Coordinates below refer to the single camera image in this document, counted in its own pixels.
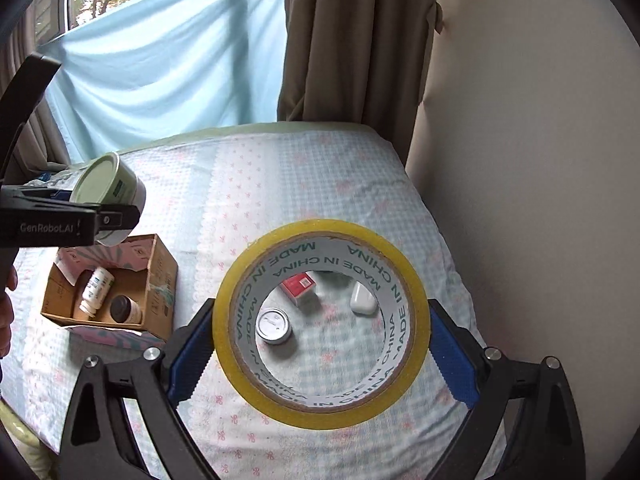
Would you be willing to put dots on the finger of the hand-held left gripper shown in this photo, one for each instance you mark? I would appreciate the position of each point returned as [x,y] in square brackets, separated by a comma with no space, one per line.
[117,219]
[52,191]

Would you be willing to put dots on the brown curtain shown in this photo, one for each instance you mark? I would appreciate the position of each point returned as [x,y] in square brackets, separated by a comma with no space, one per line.
[357,42]

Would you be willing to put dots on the light blue hanging sheet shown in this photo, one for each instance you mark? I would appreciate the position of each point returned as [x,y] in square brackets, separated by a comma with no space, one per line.
[170,70]

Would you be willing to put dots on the person's left hand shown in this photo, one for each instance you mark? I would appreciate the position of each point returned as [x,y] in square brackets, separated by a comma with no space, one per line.
[6,315]

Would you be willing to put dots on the brown jar with dark lid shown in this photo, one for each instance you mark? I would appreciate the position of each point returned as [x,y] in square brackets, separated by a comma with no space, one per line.
[125,309]

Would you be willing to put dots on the red and white small box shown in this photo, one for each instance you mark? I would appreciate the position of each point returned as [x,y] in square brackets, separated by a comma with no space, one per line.
[299,287]

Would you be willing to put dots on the yellow packing tape roll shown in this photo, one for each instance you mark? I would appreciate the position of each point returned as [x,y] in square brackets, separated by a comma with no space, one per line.
[320,327]

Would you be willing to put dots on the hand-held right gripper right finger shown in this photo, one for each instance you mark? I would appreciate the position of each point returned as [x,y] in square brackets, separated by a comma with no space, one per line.
[450,355]

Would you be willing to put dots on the white earbud case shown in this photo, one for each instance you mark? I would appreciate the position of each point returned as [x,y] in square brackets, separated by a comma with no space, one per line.
[362,299]

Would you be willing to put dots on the floral bed sheet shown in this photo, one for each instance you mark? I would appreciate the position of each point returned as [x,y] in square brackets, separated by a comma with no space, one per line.
[280,280]

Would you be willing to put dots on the small silver round tin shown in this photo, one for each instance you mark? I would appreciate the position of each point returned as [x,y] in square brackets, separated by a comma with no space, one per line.
[273,326]

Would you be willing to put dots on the brown cardboard box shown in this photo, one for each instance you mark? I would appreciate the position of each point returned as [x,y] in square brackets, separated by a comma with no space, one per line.
[112,285]

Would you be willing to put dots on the white pill bottle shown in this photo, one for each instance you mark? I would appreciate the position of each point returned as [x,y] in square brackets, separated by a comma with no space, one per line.
[95,291]

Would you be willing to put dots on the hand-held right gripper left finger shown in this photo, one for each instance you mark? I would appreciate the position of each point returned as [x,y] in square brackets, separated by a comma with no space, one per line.
[192,355]

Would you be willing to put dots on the pale green round tin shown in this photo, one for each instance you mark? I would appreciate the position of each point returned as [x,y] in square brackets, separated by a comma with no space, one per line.
[111,195]

